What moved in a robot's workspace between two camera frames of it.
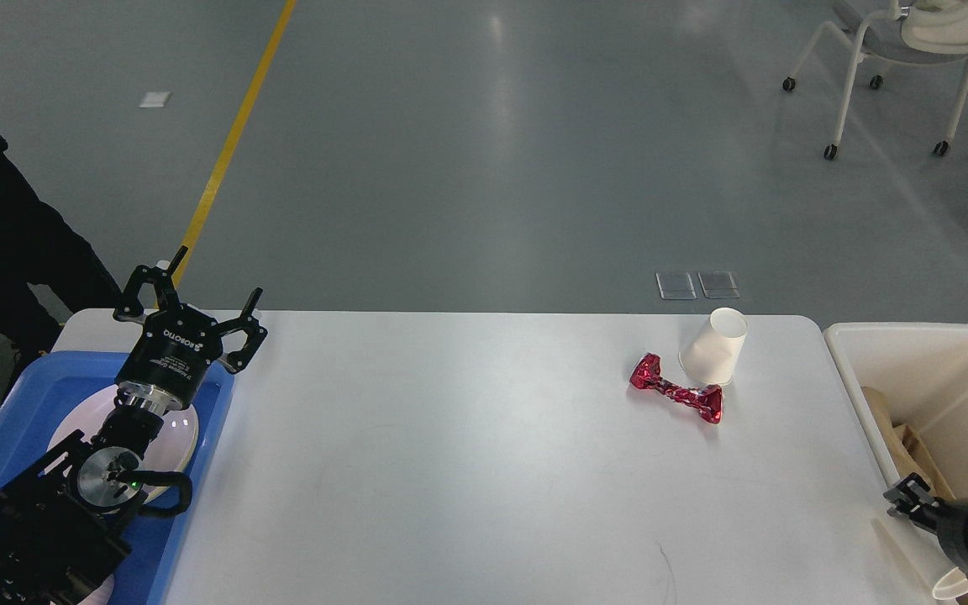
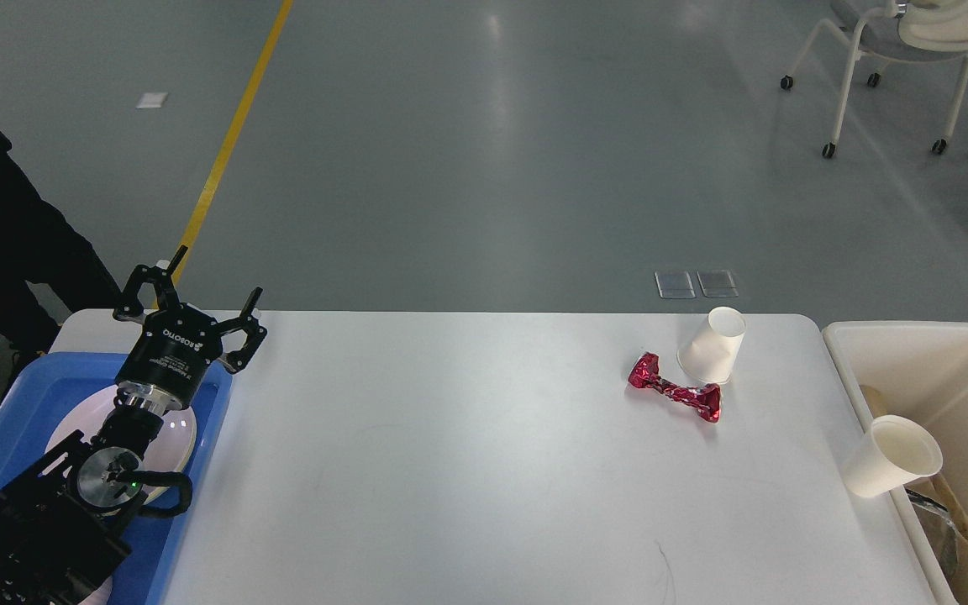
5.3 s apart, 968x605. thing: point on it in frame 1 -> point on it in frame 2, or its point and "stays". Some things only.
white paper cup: x=952 y=585 -> x=893 y=453
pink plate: x=171 y=449 stays
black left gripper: x=173 y=352 stays
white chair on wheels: x=918 y=32 stays
